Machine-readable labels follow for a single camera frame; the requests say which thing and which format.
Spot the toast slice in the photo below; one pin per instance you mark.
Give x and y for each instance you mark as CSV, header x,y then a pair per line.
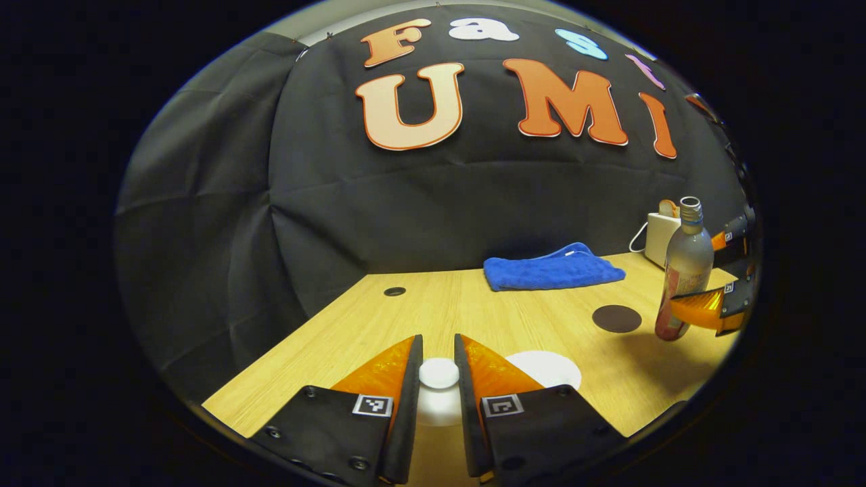
x,y
668,208

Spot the silver water bottle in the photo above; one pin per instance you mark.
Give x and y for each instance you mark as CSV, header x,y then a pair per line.
x,y
689,260

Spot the white teacup lid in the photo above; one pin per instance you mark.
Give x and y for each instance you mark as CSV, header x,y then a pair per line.
x,y
439,373

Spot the black backdrop cloth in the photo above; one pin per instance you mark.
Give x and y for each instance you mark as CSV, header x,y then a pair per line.
x,y
406,210

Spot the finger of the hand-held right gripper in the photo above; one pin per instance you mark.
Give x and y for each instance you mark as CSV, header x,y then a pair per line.
x,y
700,308
734,245

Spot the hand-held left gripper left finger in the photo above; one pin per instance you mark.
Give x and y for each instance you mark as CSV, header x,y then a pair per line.
x,y
409,419

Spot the dark brown round coaster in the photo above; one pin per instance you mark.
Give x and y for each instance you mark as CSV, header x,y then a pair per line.
x,y
616,318

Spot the black table grommet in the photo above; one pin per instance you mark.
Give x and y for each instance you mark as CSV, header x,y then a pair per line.
x,y
394,291

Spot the white teacup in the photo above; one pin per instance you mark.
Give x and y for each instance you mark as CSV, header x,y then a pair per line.
x,y
548,368

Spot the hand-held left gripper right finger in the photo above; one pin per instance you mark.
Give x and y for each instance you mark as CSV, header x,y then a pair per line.
x,y
468,419

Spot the blue towel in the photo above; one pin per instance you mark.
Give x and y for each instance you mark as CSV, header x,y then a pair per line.
x,y
548,270

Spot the white toaster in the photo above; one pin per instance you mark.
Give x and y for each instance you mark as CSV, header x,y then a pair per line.
x,y
656,240

